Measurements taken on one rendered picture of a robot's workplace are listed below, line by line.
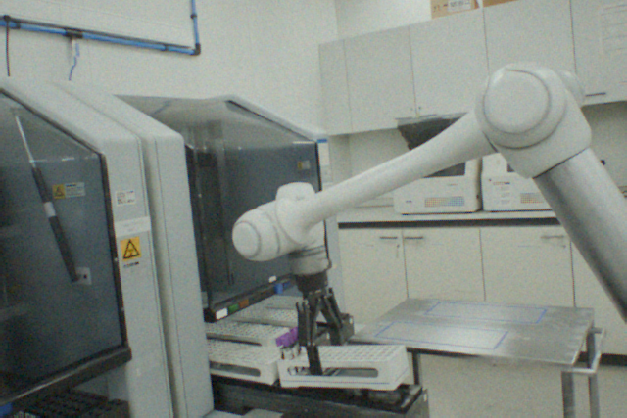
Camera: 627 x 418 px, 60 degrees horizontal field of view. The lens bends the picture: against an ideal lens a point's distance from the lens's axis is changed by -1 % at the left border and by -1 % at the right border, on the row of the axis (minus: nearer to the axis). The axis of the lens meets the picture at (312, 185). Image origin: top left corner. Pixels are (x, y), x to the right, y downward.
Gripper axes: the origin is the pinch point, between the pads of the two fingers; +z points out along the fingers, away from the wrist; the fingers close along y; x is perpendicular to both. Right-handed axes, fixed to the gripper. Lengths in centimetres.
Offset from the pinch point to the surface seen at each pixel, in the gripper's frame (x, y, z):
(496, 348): -30.7, 31.2, 9.5
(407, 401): -20.0, -3.3, 8.6
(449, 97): 35, 258, -82
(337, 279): 29, 60, -6
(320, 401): -0.7, -6.9, 7.9
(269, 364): 13.5, -4.7, 0.3
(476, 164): 21, 240, -34
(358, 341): 6.8, 27.5, 5.8
